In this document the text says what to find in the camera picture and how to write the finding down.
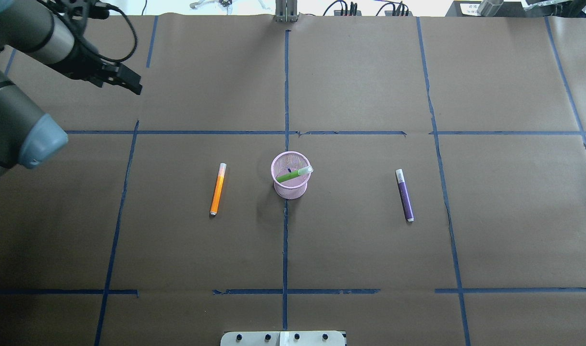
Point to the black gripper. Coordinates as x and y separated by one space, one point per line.
82 67

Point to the orange marker pen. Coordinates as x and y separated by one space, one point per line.
218 188

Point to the green marker pen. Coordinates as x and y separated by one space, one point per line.
294 174

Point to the purple marker pen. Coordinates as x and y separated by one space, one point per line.
404 196

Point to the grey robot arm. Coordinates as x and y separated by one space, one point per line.
41 43

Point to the pink mesh pen holder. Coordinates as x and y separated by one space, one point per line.
284 163

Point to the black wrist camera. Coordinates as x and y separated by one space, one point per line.
80 9

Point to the aluminium frame post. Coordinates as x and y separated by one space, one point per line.
286 11

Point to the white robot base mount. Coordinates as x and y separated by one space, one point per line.
284 338

